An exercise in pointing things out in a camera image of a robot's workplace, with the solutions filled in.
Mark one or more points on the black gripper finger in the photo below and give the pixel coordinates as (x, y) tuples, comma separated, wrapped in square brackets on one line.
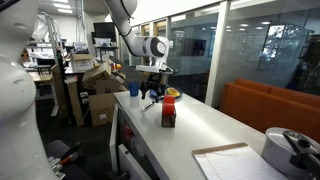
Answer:
[(143, 93), (161, 96)]

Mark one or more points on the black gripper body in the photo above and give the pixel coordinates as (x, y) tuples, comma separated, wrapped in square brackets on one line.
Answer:
[(153, 82)]

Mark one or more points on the black and white marker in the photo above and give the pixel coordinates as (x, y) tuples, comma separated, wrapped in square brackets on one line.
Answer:
[(145, 107)]

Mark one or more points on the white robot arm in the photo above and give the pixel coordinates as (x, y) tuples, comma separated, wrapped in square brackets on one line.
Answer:
[(22, 153)]

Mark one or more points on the blue plastic cup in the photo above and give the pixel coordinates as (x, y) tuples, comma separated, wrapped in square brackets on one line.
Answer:
[(134, 89)]

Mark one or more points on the blue round plate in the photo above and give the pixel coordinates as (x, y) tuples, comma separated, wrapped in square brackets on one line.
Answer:
[(154, 95)]

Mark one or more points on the yellow toy corn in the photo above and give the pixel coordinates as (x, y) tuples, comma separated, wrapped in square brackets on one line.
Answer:
[(173, 92)]

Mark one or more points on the red tape dispenser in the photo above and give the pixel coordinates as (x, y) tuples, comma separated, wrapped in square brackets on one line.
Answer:
[(168, 111)]

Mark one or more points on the stacked cardboard boxes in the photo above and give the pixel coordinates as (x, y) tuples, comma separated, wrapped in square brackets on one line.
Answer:
[(93, 93)]

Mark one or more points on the white notepad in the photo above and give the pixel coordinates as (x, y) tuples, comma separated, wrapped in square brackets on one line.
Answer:
[(234, 162)]

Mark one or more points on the orange sofa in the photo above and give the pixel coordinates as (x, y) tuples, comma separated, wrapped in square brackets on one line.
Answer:
[(262, 106)]

